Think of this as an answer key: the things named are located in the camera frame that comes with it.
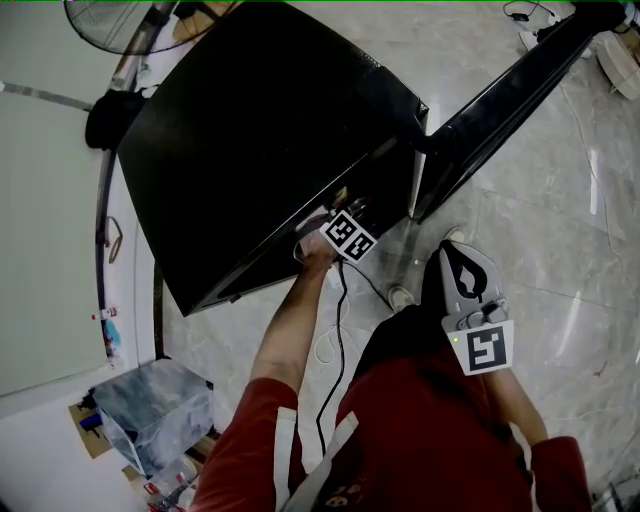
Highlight black standing fan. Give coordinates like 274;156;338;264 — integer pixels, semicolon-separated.
63;0;237;56

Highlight thin white floor cable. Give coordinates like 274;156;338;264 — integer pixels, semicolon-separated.
313;323;352;363

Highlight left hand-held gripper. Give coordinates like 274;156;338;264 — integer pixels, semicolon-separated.
319;208;378;265

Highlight person's black trousers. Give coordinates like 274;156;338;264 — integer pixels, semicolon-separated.
352;244;451;371

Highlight brown cardboard sheet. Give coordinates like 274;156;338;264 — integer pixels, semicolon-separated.
67;392;114;460

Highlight person's right forearm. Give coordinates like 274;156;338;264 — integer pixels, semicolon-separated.
480;367;550;447

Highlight black bag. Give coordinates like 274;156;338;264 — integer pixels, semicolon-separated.
83;85;157;151

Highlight white harness strap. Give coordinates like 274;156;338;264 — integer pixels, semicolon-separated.
287;411;361;512
272;406;300;512

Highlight black mini fridge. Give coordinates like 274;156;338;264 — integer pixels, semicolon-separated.
117;0;632;317

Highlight person's red shirt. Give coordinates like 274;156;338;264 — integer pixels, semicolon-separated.
189;344;597;512

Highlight person's left forearm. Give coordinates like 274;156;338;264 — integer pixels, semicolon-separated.
248;234;342;397

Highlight brown rope loop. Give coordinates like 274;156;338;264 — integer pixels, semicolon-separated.
106;215;125;265

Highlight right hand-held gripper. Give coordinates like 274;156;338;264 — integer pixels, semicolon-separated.
438;239;516;377

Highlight white power strip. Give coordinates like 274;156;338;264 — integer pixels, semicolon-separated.
518;8;564;52

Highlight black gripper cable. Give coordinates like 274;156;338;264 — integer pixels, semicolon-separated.
315;257;396;457

